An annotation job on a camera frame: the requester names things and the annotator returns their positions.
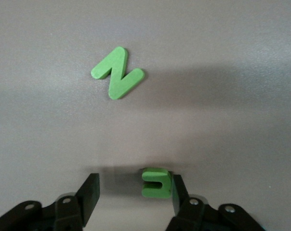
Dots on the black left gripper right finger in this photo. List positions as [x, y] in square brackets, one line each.
[196, 216]

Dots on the green letter N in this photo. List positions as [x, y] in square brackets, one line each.
[116, 77]

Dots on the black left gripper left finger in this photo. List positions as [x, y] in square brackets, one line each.
[68, 211]

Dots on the green letter U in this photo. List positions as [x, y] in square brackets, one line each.
[155, 176]

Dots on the brown table cover sheet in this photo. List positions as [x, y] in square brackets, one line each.
[208, 48]

